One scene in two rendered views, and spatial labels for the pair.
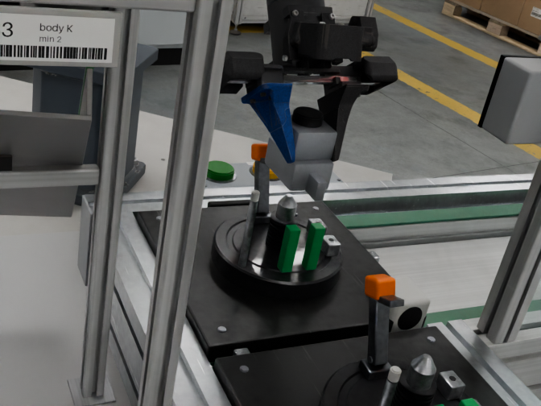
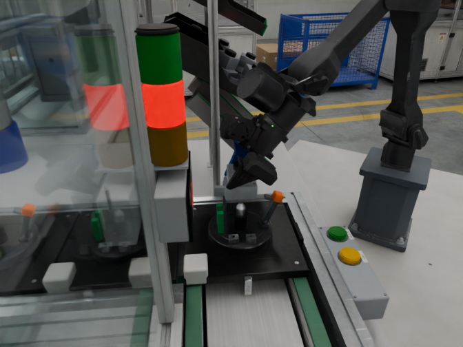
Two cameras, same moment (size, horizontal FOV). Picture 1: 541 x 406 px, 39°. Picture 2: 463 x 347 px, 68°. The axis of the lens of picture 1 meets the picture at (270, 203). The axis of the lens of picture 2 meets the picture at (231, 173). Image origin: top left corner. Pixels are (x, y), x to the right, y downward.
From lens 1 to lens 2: 1.09 m
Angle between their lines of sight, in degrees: 94
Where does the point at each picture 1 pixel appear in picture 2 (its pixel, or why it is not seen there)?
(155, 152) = (439, 261)
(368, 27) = (227, 123)
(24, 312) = not seen: hidden behind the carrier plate
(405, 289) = (194, 261)
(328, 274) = (213, 236)
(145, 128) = not seen: outside the picture
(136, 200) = (298, 204)
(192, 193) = not seen: hidden behind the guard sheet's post
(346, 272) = (227, 257)
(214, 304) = (209, 209)
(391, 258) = (284, 328)
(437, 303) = (230, 334)
